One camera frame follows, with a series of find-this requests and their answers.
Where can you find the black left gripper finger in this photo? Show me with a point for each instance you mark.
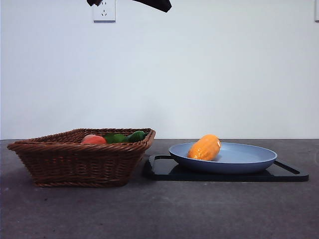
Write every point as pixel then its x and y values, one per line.
pixel 159 4
pixel 94 2

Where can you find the blue round plate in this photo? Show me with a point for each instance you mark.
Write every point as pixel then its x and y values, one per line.
pixel 239 161

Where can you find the brown wicker basket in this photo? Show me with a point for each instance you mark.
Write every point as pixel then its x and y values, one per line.
pixel 74 164

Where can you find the green pepper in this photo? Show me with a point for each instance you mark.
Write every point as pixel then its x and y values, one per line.
pixel 137 135

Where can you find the black rectangular tray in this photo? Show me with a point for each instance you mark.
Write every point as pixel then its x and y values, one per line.
pixel 224 177

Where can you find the white wall socket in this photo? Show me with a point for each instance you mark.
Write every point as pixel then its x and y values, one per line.
pixel 104 15

